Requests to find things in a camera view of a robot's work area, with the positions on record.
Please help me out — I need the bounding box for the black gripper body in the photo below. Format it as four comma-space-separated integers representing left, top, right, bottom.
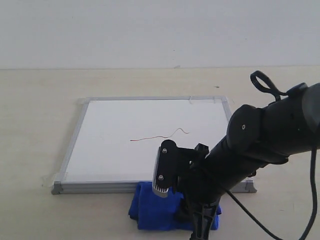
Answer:
172, 143, 227, 223

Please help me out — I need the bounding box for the blue microfiber cloth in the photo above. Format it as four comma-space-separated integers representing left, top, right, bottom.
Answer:
128, 181, 223, 231

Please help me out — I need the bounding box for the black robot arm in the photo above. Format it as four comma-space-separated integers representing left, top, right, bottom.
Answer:
180, 83, 320, 240

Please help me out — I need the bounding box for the clear tape front left corner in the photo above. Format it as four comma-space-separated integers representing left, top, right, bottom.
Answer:
40, 172, 68, 188

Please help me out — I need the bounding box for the clear tape back left corner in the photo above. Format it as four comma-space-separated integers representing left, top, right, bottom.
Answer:
76, 97, 97, 105

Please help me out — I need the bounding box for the black cable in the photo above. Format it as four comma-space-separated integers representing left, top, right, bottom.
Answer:
222, 70, 320, 240

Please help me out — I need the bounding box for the black wrist camera with heatsink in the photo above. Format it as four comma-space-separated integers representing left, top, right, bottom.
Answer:
152, 139, 179, 198

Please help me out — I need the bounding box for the white whiteboard with aluminium frame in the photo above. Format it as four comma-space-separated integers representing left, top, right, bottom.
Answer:
51, 95, 258, 196

